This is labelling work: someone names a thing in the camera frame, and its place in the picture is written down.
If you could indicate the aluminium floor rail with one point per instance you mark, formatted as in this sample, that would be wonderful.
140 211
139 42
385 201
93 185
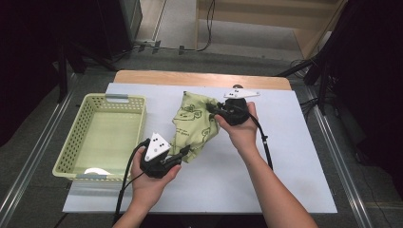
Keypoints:
332 148
34 152

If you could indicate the black metal stand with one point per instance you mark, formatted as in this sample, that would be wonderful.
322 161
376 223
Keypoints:
323 85
63 72

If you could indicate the pale green plastic basket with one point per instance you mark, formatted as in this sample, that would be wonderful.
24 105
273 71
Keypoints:
72 142

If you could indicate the green printed baby romper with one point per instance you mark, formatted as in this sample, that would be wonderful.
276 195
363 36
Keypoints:
193 126

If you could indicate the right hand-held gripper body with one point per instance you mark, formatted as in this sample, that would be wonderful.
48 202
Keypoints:
237 110

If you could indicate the dark cabinet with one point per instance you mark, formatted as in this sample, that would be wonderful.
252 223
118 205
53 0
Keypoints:
120 25

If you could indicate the white board sheet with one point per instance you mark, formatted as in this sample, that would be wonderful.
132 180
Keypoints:
291 142

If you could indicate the light wooden shelf unit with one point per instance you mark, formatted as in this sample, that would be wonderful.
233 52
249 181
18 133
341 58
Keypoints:
253 15

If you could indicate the person's left hand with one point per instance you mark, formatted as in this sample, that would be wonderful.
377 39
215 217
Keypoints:
149 188

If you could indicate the black table grommet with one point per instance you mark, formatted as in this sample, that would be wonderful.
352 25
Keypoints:
237 85

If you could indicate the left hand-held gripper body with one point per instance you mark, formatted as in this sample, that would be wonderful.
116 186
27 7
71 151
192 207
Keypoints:
157 147

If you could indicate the person's right hand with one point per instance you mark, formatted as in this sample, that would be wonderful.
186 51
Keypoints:
242 136

